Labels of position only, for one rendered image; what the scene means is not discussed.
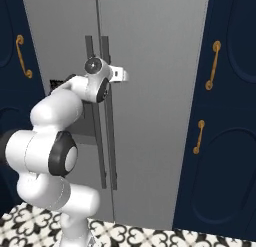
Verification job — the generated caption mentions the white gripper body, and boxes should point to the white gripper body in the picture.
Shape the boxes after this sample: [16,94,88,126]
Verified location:
[118,68,131,83]

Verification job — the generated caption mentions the grey fridge door with dispenser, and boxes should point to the grey fridge door with dispenser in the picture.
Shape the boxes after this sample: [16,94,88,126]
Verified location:
[20,0,116,223]

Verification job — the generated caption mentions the plain grey fridge door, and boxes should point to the plain grey fridge door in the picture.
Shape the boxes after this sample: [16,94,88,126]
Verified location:
[95,0,212,231]

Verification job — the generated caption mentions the gold cupboard handle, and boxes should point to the gold cupboard handle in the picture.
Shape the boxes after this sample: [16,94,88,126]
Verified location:
[15,34,34,80]
[204,40,222,92]
[192,119,206,156]

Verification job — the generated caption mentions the navy cupboard door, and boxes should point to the navy cupboard door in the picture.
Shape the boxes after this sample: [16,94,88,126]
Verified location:
[0,102,47,216]
[0,0,47,109]
[194,0,256,109]
[172,103,256,241]

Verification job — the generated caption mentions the dark grey fridge door handle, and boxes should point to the dark grey fridge door handle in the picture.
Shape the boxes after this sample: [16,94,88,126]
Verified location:
[84,35,108,190]
[100,35,119,191]

